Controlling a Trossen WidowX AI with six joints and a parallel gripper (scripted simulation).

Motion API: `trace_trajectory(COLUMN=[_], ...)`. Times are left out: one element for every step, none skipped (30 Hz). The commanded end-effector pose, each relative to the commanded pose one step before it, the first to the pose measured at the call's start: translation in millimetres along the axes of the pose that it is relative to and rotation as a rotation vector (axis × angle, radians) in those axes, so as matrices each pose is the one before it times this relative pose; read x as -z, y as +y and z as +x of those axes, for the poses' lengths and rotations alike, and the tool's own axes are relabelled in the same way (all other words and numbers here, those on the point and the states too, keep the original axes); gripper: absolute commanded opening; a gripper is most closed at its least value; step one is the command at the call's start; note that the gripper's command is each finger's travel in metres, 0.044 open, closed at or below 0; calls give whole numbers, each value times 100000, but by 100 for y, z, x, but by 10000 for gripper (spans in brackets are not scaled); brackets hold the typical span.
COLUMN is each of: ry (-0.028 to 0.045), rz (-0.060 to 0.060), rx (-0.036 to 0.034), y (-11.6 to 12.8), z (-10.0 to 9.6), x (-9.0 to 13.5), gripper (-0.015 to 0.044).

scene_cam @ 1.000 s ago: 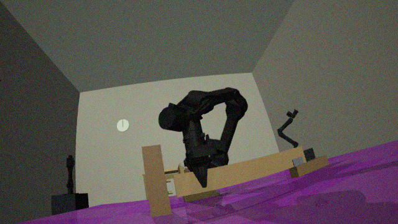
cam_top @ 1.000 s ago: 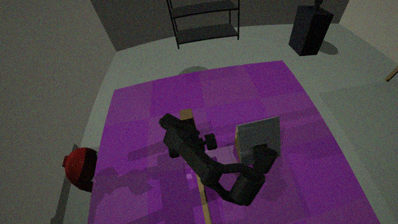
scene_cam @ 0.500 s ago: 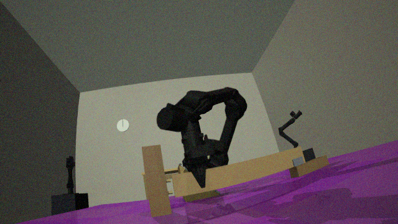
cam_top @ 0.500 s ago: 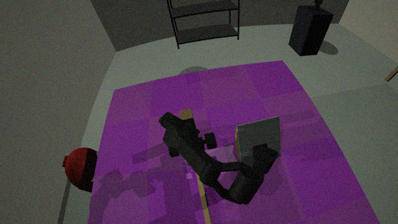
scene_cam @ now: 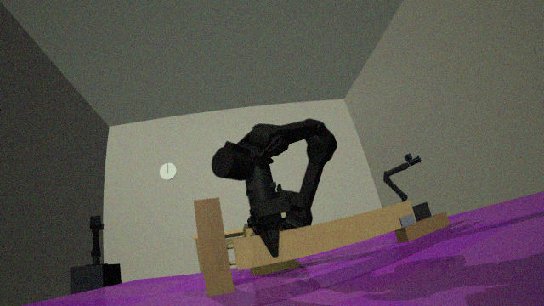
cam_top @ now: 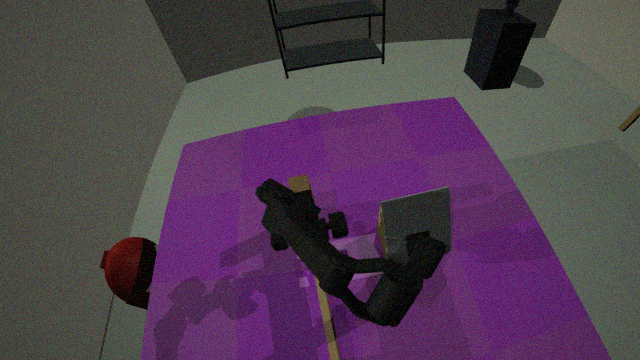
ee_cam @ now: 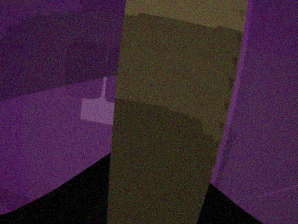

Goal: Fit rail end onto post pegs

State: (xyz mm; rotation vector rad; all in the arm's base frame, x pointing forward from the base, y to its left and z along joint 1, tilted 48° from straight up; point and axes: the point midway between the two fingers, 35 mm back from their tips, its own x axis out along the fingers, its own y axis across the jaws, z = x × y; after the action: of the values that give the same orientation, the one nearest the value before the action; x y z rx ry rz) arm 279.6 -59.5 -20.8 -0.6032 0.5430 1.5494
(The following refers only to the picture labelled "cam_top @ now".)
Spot long wooden bed rail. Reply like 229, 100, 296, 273
314, 276, 341, 360

